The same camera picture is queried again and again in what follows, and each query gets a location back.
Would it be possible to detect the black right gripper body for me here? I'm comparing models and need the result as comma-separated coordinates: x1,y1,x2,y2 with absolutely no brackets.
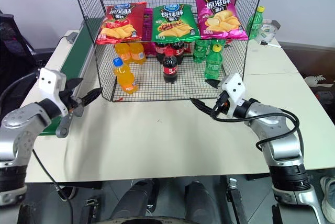
213,91,231,117

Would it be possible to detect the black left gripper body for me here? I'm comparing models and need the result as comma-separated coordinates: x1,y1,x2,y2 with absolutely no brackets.
59,87,85,118

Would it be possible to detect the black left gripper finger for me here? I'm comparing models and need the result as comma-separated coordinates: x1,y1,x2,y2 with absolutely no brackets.
64,77,84,93
81,87,104,108

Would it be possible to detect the green conveyor belt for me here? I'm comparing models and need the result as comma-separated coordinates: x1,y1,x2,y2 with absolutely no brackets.
38,16,103,137

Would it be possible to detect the green soda bottle yellow cap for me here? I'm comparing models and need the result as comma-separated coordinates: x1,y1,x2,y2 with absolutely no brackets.
204,43,224,81
245,6,266,40

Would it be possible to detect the orange soda bottle blue cap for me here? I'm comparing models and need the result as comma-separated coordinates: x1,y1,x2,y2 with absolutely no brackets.
112,57,139,96

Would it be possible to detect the cola bottle red label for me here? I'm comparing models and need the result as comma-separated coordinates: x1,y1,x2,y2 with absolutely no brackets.
155,41,172,64
171,41,185,65
161,50,181,85

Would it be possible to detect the magenta potato chips bag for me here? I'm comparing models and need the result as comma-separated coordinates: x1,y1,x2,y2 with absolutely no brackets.
194,0,249,41

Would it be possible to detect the white marker pen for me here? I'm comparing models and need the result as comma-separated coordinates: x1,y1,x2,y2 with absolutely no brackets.
260,40,283,49

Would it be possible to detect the green potato chips bag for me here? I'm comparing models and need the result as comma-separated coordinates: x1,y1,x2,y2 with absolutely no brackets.
151,3,201,42

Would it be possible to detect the red potato chips bag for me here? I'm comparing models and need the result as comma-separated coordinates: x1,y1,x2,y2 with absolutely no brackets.
95,1,148,46

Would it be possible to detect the clear plastic water bottle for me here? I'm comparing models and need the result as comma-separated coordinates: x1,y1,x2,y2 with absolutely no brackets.
257,19,281,43

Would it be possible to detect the magenta snack bag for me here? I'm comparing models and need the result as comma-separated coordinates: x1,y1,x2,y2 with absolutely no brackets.
142,7,154,58

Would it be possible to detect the dark rounded shape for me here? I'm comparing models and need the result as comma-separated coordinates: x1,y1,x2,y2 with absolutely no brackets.
184,180,224,222
111,178,161,222

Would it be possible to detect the black bag white print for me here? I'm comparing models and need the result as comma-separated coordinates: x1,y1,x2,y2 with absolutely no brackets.
303,75,335,99

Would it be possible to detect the black metal table leg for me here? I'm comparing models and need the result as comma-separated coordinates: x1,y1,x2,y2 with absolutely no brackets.
226,177,248,224

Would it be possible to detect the grey sneaker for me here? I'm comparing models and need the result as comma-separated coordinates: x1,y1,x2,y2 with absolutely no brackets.
320,176,335,223

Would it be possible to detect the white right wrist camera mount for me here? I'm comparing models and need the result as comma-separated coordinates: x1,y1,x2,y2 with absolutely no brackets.
219,73,248,118

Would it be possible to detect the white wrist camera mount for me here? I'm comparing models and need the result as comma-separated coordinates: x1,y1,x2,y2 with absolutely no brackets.
219,73,248,118
38,68,70,116

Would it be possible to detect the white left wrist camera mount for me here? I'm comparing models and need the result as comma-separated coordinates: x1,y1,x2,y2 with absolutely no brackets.
38,68,70,116

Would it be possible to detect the black wire mesh rack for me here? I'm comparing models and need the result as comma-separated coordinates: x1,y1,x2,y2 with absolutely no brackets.
69,0,268,103

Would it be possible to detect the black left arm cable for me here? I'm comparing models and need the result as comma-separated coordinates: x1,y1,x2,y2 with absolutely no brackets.
0,73,40,104

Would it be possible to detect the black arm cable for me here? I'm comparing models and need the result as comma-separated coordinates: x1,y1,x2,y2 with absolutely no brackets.
0,73,40,104
210,92,300,152

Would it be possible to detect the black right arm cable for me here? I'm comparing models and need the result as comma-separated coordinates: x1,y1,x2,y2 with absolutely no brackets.
210,92,300,152

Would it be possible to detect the black floor cable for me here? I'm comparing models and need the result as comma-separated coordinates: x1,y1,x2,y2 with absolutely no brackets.
31,147,74,224

